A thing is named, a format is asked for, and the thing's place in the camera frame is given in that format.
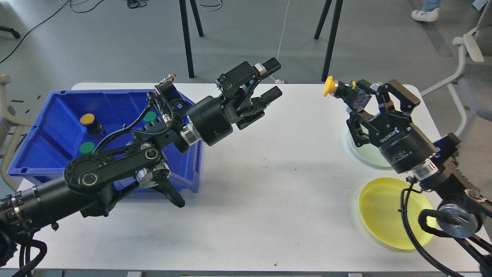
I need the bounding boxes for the yellow plate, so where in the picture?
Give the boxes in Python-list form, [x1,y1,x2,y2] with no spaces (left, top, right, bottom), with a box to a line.
[358,177,433,250]

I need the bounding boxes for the black tripod legs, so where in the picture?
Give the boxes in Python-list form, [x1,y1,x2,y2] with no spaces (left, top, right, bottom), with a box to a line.
[179,0,204,79]
[313,0,343,81]

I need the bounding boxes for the person leg and shoe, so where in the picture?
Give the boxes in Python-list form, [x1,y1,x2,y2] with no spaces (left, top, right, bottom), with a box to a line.
[411,0,442,22]

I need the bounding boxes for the beige chair left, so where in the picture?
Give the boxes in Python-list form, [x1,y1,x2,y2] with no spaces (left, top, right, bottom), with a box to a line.
[0,74,34,191]

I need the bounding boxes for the green push button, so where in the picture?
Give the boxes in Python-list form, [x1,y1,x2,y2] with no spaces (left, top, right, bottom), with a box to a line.
[78,142,96,155]
[142,111,158,124]

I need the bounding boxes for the blue plastic bin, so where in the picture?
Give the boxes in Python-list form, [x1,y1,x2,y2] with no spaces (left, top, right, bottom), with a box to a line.
[7,89,202,193]

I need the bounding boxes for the green push button back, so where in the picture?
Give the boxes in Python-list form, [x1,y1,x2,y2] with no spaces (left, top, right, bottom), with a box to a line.
[142,111,158,124]

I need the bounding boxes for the grey office chair right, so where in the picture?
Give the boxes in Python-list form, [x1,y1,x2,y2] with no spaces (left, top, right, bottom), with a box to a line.
[421,0,492,137]

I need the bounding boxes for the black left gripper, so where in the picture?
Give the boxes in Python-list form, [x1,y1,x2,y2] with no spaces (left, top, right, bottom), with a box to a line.
[186,58,283,147]

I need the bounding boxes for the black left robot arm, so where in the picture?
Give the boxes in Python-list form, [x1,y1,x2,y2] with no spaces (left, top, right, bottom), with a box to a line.
[1,58,282,277]

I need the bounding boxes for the pale green plate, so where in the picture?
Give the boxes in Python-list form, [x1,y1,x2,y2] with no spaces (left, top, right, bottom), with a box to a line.
[346,131,392,170]

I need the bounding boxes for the black tripod legs left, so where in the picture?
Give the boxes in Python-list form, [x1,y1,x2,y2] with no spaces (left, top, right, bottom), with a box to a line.
[179,0,204,79]

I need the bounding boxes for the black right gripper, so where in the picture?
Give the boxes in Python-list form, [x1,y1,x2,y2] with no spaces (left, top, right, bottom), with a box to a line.
[346,80,437,174]

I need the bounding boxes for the yellow push button front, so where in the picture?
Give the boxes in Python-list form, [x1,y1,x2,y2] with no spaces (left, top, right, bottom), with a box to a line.
[323,76,348,103]

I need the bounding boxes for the green push button front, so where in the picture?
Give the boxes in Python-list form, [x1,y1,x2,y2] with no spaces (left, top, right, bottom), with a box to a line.
[78,142,96,155]

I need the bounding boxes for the black tripod legs right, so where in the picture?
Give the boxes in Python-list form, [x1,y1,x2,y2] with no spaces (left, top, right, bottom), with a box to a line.
[313,0,343,81]

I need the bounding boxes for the black cable on floor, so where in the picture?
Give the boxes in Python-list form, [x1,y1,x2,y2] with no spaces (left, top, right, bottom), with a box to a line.
[0,0,148,64]

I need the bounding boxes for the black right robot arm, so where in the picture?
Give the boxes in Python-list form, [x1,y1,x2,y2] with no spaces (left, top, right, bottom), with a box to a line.
[325,80,491,277]

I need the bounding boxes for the yellow push button back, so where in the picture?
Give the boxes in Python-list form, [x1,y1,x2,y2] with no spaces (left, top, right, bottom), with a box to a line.
[79,113,105,139]

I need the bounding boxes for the white cable on floor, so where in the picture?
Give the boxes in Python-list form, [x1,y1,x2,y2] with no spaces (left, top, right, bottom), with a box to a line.
[270,0,290,83]

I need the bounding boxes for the yellow push button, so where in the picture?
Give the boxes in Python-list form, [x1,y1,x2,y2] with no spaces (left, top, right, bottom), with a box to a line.
[323,76,348,103]
[79,113,105,139]

